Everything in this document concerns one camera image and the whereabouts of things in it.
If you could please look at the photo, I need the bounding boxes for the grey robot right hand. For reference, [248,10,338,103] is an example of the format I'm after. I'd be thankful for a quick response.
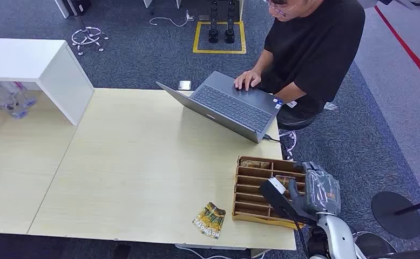
[287,161,342,217]

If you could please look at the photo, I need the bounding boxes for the person's right hand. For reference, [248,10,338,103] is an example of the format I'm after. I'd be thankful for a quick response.
[233,69,263,92]

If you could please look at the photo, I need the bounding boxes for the wooden slotted card organizer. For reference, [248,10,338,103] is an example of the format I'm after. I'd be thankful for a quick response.
[231,155,308,230]

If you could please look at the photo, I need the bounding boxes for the patterned card in organizer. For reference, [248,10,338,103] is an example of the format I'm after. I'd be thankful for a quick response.
[240,159,271,170]

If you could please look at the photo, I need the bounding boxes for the person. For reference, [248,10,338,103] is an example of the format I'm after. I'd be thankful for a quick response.
[233,0,366,120]

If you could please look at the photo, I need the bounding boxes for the yellow green card sleeve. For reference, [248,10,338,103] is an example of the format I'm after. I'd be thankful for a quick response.
[192,202,227,240]

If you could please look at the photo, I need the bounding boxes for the grey open laptop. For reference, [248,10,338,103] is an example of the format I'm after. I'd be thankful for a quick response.
[155,71,285,145]

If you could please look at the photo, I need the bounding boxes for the black robot leg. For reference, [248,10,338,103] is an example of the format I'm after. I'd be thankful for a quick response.
[225,0,236,44]
[208,0,220,44]

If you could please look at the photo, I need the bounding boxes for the chrome stool base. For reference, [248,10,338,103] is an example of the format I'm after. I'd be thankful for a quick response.
[279,129,299,161]

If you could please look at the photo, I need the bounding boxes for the chrome rimmed dark round base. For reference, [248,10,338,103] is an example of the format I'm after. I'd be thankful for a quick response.
[352,231,397,259]

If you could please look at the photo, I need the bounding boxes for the black round stand base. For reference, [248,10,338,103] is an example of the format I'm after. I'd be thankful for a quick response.
[371,191,420,240]

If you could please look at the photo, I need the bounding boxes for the eyeglasses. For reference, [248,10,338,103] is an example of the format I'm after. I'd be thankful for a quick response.
[265,0,304,18]

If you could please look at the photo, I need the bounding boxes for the black stand pole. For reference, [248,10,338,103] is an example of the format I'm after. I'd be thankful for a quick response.
[394,196,420,216]

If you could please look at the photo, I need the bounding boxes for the silver chair star base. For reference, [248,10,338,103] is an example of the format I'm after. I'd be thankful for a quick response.
[71,26,109,57]

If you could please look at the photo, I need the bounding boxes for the black box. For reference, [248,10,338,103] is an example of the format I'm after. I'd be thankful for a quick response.
[66,0,92,17]

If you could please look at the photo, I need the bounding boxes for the white furniture leg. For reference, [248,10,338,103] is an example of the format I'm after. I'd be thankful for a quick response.
[54,0,71,19]

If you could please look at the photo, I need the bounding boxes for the white desk riser shelf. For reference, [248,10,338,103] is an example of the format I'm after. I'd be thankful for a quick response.
[0,38,95,126]

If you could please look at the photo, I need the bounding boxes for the clear plastic water bottle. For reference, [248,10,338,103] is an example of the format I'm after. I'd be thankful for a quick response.
[2,81,38,108]
[0,81,29,120]

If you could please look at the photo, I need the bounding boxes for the black wrist camera white cap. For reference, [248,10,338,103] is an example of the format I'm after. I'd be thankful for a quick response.
[259,178,318,227]

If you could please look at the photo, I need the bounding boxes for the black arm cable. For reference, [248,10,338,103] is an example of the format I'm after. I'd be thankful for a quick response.
[291,214,310,259]

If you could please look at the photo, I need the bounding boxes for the black laptop power cable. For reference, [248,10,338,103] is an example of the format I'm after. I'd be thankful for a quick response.
[262,134,284,144]

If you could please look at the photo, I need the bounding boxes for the white floor cable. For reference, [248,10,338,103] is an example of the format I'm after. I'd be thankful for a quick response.
[149,16,190,28]

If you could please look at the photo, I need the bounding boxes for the white cable under table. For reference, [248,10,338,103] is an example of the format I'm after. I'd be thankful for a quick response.
[174,244,270,259]

